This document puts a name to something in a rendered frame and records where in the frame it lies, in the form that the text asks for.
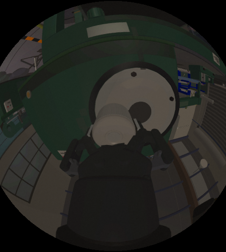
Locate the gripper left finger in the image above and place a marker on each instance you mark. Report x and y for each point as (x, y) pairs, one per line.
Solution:
(76, 151)

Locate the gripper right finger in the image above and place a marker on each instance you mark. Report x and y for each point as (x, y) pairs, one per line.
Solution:
(154, 143)

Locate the grey ribbed crankpin knob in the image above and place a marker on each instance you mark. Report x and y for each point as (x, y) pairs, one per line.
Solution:
(113, 126)

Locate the green power hacksaw body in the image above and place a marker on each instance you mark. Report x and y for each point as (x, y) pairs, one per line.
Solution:
(97, 65)

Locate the grey crank disc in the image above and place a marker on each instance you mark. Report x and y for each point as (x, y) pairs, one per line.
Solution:
(142, 94)

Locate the grey framed window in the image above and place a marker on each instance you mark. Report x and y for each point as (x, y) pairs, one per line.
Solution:
(24, 167)

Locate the blue shelf rack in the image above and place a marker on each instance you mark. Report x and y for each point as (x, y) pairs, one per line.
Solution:
(185, 83)

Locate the grey roller shutter door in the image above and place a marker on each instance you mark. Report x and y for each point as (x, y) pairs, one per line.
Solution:
(221, 122)

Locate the grey control box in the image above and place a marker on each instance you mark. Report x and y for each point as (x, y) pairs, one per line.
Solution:
(8, 105)

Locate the green motor cylinder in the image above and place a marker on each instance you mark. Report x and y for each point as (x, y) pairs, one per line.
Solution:
(95, 12)

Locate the green saw frame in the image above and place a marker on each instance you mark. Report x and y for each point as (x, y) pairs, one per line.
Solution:
(199, 86)

